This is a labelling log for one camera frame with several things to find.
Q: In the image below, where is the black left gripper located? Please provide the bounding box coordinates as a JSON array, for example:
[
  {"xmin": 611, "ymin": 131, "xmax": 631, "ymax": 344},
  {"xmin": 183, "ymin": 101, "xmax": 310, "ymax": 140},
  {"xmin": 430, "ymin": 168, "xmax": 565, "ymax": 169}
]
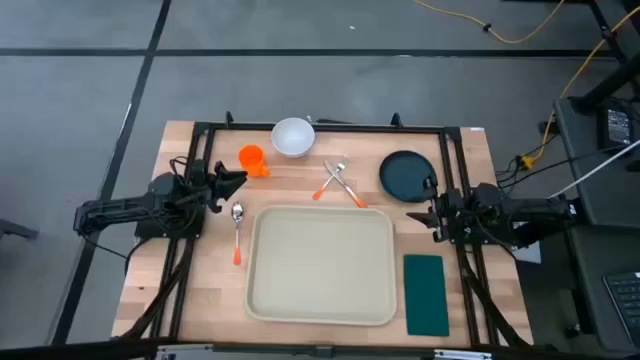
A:
[{"xmin": 195, "ymin": 159, "xmax": 249, "ymax": 215}]

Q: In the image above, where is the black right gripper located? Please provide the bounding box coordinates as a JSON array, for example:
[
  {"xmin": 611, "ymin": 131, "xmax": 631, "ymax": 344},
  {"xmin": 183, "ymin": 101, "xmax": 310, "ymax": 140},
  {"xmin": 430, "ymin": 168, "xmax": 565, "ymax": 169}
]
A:
[{"xmin": 405, "ymin": 174, "xmax": 469, "ymax": 244}]

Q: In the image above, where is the orange-handled metal spoon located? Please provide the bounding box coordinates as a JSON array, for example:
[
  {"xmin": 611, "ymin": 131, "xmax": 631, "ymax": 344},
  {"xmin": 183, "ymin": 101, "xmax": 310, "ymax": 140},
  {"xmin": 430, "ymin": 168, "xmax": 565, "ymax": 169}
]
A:
[{"xmin": 230, "ymin": 201, "xmax": 245, "ymax": 266}]

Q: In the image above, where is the orange plastic cup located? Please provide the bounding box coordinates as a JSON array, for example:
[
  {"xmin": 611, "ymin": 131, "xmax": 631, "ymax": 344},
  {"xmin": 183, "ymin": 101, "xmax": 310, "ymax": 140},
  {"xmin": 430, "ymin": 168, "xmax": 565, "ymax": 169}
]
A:
[{"xmin": 238, "ymin": 144, "xmax": 272, "ymax": 178}]

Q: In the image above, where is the dark blue round plate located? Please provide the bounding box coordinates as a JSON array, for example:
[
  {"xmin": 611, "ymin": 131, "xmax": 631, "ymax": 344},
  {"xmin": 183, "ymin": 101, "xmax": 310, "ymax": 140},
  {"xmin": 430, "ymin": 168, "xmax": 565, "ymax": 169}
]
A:
[{"xmin": 378, "ymin": 150, "xmax": 439, "ymax": 204}]

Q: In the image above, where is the white ribbed bowl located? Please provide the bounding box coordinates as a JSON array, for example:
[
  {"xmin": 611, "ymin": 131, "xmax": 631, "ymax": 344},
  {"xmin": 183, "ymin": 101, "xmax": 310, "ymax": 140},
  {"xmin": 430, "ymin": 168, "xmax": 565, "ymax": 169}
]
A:
[{"xmin": 270, "ymin": 117, "xmax": 316, "ymax": 159}]

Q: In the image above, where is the orange-handled metal knife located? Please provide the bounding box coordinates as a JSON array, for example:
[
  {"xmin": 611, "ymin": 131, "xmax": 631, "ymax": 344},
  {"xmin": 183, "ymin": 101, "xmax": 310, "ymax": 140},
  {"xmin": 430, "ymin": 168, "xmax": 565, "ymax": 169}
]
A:
[{"xmin": 323, "ymin": 159, "xmax": 369, "ymax": 209}]

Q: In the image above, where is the dark green cloth napkin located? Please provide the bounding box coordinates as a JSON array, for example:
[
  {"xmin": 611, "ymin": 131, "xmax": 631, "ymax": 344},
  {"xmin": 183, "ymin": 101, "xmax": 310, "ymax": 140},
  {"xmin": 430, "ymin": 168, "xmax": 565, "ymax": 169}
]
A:
[{"xmin": 403, "ymin": 253, "xmax": 451, "ymax": 338}]

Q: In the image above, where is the orange-handled metal fork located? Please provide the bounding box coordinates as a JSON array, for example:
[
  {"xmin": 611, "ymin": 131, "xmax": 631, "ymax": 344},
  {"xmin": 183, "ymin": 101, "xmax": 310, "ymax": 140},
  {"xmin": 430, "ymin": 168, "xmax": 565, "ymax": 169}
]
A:
[{"xmin": 312, "ymin": 154, "xmax": 352, "ymax": 201}]

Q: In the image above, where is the beige plastic tray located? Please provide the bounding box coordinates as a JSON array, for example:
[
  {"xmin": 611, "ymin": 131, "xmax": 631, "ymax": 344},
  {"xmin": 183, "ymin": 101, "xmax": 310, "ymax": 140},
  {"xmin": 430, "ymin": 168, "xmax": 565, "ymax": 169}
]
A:
[{"xmin": 244, "ymin": 204, "xmax": 398, "ymax": 327}]

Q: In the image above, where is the white paper sheet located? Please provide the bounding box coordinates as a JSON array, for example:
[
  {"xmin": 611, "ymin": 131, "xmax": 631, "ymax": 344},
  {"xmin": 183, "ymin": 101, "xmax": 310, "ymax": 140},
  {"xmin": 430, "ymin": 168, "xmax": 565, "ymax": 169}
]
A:
[{"xmin": 514, "ymin": 242, "xmax": 543, "ymax": 265}]

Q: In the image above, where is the black side table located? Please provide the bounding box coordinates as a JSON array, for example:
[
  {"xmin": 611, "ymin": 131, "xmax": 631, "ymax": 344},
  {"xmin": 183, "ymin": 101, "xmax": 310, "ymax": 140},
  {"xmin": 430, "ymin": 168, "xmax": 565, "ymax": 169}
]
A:
[{"xmin": 552, "ymin": 97, "xmax": 640, "ymax": 229}]

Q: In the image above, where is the black desk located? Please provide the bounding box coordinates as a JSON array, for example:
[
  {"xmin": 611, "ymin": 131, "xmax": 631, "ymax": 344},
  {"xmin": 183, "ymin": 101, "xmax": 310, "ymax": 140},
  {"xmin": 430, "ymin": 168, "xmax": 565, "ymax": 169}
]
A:
[{"xmin": 567, "ymin": 222, "xmax": 640, "ymax": 354}]

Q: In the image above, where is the black power adapter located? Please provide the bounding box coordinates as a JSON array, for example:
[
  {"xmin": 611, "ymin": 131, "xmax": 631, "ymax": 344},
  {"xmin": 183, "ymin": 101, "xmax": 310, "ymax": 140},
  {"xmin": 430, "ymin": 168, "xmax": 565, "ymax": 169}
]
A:
[{"xmin": 597, "ymin": 102, "xmax": 636, "ymax": 151}]

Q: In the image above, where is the grey chair base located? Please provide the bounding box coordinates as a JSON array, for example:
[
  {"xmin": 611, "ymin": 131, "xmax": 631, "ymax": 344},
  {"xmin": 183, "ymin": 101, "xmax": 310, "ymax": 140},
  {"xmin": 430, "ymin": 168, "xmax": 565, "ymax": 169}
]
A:
[{"xmin": 0, "ymin": 218, "xmax": 40, "ymax": 241}]

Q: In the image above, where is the black keyboard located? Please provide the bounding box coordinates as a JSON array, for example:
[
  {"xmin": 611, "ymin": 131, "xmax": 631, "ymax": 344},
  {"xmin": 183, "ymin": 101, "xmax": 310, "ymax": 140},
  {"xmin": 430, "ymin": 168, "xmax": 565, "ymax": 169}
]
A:
[{"xmin": 602, "ymin": 271, "xmax": 640, "ymax": 346}]

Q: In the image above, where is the black stand leg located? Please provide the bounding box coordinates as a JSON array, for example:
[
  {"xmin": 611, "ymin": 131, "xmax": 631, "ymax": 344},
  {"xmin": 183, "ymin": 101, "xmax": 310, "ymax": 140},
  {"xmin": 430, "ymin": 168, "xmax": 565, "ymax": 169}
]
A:
[{"xmin": 572, "ymin": 0, "xmax": 640, "ymax": 115}]

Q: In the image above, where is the black aluminium table frame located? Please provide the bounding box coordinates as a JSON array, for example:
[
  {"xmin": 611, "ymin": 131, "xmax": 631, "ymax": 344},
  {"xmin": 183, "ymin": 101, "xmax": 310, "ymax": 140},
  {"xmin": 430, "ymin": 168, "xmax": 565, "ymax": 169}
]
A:
[{"xmin": 119, "ymin": 110, "xmax": 534, "ymax": 351}]

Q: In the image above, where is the black power cable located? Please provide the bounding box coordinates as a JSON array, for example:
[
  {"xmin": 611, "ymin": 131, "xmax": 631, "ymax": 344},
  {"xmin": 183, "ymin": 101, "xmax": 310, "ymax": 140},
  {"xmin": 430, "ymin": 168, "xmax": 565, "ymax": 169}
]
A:
[{"xmin": 497, "ymin": 143, "xmax": 609, "ymax": 190}]

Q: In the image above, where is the white cable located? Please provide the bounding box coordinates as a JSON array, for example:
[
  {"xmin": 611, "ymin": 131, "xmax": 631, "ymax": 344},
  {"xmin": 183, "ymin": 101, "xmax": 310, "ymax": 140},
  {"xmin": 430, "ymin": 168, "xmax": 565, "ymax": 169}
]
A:
[{"xmin": 547, "ymin": 139, "xmax": 640, "ymax": 200}]

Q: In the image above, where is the yellow extension cable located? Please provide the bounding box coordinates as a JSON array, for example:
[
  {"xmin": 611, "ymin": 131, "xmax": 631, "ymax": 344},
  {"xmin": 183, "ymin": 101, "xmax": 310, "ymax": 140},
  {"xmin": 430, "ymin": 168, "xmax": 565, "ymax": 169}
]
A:
[
  {"xmin": 519, "ymin": 5, "xmax": 640, "ymax": 169},
  {"xmin": 413, "ymin": 0, "xmax": 567, "ymax": 45}
]

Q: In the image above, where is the black camera mount rail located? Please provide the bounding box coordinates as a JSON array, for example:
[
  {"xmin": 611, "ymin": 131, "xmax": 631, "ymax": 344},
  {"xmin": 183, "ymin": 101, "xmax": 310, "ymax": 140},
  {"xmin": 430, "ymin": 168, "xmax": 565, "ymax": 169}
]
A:
[{"xmin": 0, "ymin": 339, "xmax": 640, "ymax": 360}]

